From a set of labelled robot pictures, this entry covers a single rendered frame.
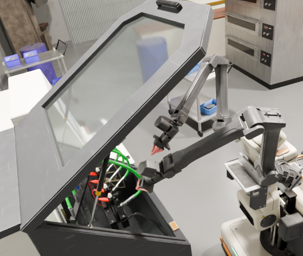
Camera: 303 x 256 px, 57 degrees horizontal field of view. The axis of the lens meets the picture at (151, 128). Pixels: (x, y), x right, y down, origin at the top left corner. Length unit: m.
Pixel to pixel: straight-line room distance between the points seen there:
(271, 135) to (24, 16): 7.09
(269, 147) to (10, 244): 0.98
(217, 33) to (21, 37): 4.72
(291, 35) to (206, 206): 2.86
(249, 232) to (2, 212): 1.76
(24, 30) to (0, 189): 6.81
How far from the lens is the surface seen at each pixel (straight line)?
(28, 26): 7.77
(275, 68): 4.70
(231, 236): 2.33
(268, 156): 1.24
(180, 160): 1.13
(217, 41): 6.21
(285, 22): 4.55
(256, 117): 1.04
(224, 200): 2.92
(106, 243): 1.19
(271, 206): 1.78
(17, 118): 1.59
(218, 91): 1.64
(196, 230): 2.69
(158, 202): 1.65
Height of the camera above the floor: 2.16
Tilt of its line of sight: 32 degrees down
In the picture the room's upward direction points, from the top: 10 degrees counter-clockwise
